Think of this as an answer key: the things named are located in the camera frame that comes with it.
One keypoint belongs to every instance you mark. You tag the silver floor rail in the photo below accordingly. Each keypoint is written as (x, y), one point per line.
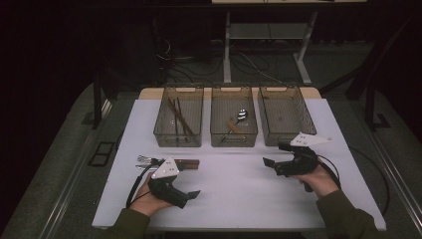
(397, 176)
(64, 199)

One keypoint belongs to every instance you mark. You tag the wooden spoon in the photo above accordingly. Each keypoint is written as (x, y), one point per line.
(232, 127)

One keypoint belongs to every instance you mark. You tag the clear grey plastic bin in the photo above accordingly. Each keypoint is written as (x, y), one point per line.
(219, 109)
(195, 116)
(285, 116)

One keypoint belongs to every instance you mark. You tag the person's left hand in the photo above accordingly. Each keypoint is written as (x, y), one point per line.
(146, 204)

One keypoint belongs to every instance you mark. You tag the dark brown chopstick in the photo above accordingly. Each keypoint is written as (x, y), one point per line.
(182, 116)

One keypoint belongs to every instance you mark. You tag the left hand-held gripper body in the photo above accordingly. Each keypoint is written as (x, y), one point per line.
(166, 191)

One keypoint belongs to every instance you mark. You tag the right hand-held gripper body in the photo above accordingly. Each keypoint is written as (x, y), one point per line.
(300, 162)

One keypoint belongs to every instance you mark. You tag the black metal stand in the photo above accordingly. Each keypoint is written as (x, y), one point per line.
(97, 99)
(370, 106)

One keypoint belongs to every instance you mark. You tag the person's right hand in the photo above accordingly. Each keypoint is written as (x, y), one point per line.
(321, 182)

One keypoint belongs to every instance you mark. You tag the white metal frame desk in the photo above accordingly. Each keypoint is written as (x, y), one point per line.
(227, 49)

